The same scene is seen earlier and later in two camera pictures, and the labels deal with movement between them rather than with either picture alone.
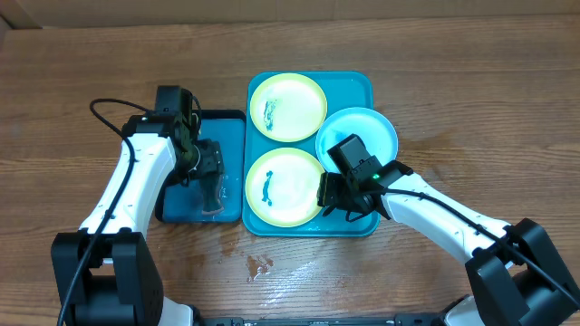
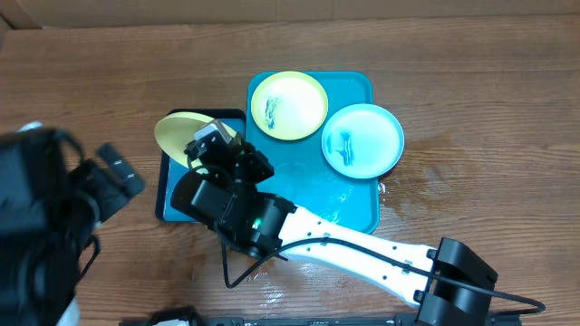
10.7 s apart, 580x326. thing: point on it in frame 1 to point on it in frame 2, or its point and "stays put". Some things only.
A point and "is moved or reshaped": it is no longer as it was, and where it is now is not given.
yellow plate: [281, 186] is moved or reshaped
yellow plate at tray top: [288, 108] stays put
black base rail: [392, 321] stays put
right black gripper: [326, 190] to [249, 163]
